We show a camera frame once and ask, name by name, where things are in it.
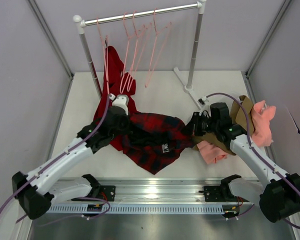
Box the red plaid skirt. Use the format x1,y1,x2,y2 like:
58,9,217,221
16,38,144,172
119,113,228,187
121,112,195,175

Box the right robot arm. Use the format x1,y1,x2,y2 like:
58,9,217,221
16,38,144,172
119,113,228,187
188,102,300,223

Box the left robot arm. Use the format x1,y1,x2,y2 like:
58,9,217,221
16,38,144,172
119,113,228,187
12,105,130,220

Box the pink hanger holding dress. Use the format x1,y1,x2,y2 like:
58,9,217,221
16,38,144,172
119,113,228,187
96,18,110,95

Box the brown garment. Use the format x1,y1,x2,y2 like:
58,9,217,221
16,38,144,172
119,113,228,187
188,95,255,160

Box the red dress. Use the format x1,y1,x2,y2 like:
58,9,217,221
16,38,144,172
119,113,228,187
92,45,138,152

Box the pink garment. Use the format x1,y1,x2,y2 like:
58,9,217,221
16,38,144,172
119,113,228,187
192,95,276,164

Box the white clothes rack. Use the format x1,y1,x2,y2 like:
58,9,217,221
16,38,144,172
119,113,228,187
73,0,208,110

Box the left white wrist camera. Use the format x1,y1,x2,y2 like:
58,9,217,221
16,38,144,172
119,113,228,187
109,93,129,115

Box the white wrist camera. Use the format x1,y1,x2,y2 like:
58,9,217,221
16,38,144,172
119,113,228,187
109,93,129,115
197,96,209,106

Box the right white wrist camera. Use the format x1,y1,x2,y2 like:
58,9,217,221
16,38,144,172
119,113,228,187
197,96,209,106

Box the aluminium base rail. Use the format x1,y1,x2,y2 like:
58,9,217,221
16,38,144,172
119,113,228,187
49,177,266,205

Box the white slotted cable duct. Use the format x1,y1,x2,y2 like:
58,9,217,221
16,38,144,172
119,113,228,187
47,203,246,215

